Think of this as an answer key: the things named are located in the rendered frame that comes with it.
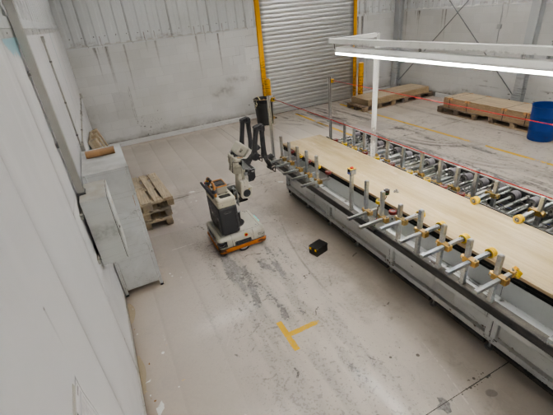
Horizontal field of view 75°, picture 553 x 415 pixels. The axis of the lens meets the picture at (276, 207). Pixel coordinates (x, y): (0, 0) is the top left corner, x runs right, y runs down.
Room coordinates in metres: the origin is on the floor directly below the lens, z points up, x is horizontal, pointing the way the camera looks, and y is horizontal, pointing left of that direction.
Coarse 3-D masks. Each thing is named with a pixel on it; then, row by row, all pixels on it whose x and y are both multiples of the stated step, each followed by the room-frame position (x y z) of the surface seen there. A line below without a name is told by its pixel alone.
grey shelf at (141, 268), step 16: (96, 160) 3.80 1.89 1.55; (112, 160) 3.75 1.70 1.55; (96, 176) 3.40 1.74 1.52; (112, 176) 3.45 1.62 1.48; (128, 176) 3.51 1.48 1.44; (112, 192) 3.43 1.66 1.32; (128, 192) 3.49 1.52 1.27; (128, 208) 3.47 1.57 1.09; (128, 224) 3.46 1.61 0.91; (144, 224) 3.52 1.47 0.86; (128, 240) 3.43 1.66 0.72; (144, 240) 3.50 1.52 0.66; (144, 256) 3.48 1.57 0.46; (128, 272) 3.39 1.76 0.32; (144, 272) 3.45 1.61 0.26; (128, 288) 3.37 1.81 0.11
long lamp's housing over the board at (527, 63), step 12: (336, 48) 4.40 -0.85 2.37; (348, 48) 4.20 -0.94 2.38; (360, 48) 4.05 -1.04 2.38; (372, 48) 3.95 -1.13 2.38; (432, 60) 3.12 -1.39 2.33; (444, 60) 3.01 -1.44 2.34; (456, 60) 2.91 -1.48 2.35; (468, 60) 2.81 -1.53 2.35; (480, 60) 2.73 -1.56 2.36; (492, 60) 2.65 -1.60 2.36; (504, 60) 2.57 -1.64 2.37; (516, 60) 2.50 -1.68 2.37; (528, 60) 2.43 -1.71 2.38; (540, 60) 2.37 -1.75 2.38; (552, 60) 2.33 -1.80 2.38
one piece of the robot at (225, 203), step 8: (232, 192) 4.29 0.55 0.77; (208, 200) 4.39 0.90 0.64; (216, 200) 4.03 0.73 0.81; (224, 200) 4.03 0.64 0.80; (232, 200) 4.07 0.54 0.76; (216, 208) 4.06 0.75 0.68; (224, 208) 4.03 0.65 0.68; (232, 208) 4.06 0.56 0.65; (216, 216) 4.11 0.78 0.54; (224, 216) 4.01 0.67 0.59; (232, 216) 4.05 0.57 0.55; (216, 224) 4.21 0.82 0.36; (224, 224) 4.00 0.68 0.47; (232, 224) 4.05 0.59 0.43; (240, 224) 4.24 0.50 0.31; (224, 232) 4.00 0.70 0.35; (232, 232) 4.04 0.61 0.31
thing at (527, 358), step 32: (352, 224) 4.00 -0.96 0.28; (416, 224) 3.01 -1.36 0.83; (384, 256) 3.41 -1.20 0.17; (448, 256) 2.63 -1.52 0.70; (416, 288) 2.95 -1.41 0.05; (512, 288) 2.09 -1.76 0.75; (480, 320) 2.29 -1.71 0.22; (544, 320) 1.85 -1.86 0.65; (512, 352) 1.97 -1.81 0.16; (544, 384) 1.74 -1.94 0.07
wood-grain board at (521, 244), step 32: (320, 160) 4.78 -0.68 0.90; (352, 160) 4.66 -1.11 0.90; (416, 192) 3.54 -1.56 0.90; (448, 192) 3.47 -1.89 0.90; (448, 224) 2.85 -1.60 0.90; (480, 224) 2.80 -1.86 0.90; (512, 224) 2.74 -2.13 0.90; (512, 256) 2.30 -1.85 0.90; (544, 256) 2.26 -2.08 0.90; (544, 288) 1.91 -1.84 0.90
